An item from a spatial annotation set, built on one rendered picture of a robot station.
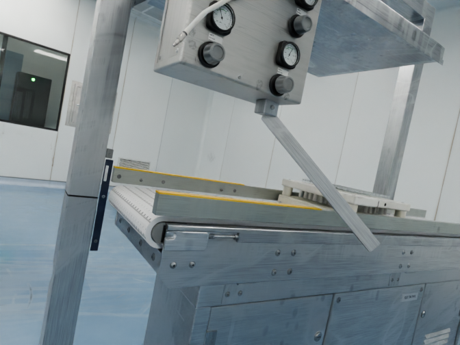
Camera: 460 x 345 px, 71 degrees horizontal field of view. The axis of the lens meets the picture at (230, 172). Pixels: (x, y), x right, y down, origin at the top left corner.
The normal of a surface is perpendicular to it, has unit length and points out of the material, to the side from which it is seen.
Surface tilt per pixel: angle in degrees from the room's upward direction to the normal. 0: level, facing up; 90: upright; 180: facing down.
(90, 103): 90
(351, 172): 90
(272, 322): 90
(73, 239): 90
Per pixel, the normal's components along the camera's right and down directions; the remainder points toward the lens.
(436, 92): -0.76, -0.11
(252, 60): 0.53, 0.15
